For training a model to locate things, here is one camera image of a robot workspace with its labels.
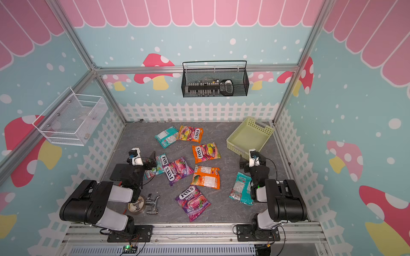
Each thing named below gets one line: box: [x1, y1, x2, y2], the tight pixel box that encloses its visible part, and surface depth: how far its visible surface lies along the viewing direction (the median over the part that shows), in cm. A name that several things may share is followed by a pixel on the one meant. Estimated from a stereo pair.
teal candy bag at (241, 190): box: [228, 171, 254, 206], surface depth 87 cm
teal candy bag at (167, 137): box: [154, 125, 179, 149], surface depth 111 cm
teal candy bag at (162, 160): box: [143, 153, 169, 180], surface depth 96 cm
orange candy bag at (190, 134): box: [176, 125, 204, 144], surface depth 114 cm
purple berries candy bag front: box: [175, 185, 212, 222], surface depth 83 cm
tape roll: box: [127, 195, 145, 213], surface depth 83 cm
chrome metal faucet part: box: [145, 193, 161, 215], surface depth 83 cm
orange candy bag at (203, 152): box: [191, 142, 222, 165], surface depth 104 cm
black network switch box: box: [109, 163, 136, 182], surface depth 71 cm
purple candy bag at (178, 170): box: [162, 156, 195, 187], surface depth 94 cm
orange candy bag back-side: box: [190, 164, 221, 190], surface depth 92 cm
